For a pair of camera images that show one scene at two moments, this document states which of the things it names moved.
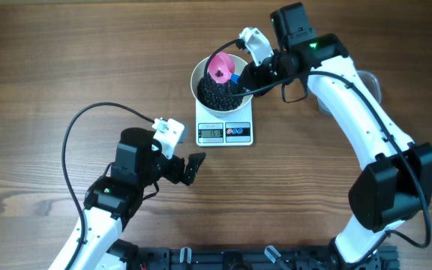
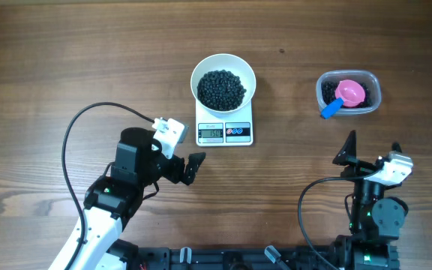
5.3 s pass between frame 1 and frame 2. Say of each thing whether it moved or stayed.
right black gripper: moved
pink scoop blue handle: moved
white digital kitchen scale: stayed
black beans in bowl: stayed
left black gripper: stayed
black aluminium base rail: stayed
